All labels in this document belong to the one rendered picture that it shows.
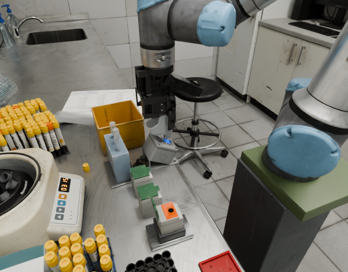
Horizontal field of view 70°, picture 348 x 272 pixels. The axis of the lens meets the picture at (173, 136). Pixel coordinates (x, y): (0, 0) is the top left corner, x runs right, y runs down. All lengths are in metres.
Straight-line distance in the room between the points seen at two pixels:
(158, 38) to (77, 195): 0.39
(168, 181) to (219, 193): 1.19
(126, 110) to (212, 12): 0.48
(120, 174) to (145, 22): 0.36
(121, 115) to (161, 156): 0.25
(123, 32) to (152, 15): 2.30
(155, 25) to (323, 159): 0.38
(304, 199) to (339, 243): 1.21
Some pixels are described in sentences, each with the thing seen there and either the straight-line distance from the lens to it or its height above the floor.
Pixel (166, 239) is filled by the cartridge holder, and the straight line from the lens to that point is 0.54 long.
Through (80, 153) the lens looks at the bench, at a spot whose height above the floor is 0.88.
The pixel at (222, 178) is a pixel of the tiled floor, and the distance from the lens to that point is 1.94.
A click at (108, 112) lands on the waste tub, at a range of 0.84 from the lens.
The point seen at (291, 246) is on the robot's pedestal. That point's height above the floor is 0.65.
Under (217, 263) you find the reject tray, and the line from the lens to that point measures 0.55.
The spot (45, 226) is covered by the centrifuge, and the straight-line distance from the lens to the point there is 0.56.
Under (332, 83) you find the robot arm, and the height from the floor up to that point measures 1.20.
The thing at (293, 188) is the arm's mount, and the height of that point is 0.91.
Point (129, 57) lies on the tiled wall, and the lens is 2.90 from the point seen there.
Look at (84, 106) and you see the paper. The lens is 1.03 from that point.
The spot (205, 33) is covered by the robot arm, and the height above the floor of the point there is 1.25.
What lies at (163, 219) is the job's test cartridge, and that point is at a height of 0.95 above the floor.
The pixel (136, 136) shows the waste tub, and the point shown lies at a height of 0.92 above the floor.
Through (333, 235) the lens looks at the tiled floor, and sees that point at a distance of 1.87.
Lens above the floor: 1.36
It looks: 36 degrees down
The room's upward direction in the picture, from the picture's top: straight up
